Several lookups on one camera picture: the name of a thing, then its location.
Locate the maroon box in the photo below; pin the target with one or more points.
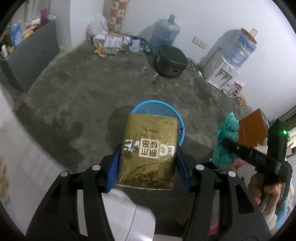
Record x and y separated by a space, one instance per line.
44 16

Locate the floral table cover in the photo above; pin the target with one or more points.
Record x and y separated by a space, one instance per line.
18 150

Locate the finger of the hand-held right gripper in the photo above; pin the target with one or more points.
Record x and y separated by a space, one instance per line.
254 157

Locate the brown cardboard box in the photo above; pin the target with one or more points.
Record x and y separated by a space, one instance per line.
252 125

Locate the clutter of small packets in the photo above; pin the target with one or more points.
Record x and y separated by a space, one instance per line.
32 27

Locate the beige cardboard piece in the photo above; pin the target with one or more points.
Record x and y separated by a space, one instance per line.
248 34

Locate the blue dispenser water jug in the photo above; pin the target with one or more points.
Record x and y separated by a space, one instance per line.
240 51

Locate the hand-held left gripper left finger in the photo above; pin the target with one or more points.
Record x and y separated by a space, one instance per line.
112 171

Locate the pile of paper packets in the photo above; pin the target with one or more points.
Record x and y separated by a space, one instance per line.
111 41

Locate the wall socket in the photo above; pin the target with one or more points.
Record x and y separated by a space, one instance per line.
200 42

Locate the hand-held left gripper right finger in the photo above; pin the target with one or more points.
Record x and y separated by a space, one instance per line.
183 171

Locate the gold tissue pack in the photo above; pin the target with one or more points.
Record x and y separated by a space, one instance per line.
148 139

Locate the empty blue water jug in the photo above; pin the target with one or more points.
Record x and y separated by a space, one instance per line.
164 34

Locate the pile of small wrappers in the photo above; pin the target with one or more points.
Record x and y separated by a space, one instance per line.
235 90

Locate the white power strip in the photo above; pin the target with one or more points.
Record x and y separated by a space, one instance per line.
200 74

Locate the white water dispenser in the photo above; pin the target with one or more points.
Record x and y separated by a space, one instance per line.
215 69

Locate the grey cabinet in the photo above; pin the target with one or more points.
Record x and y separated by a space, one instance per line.
32 55

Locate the small white bottle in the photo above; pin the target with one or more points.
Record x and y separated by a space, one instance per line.
4 51

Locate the white plastic bag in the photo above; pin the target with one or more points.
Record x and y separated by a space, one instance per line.
97 27

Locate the printed pastel cloth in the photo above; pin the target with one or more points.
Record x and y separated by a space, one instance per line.
286 208

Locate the person's right hand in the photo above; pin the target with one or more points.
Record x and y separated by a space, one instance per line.
255 187

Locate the pink plastic bag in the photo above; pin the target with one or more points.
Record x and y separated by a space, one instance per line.
238 165

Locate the blue plastic basket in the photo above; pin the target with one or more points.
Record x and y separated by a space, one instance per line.
157 106

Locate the black rice cooker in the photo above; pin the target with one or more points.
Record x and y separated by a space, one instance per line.
171 60

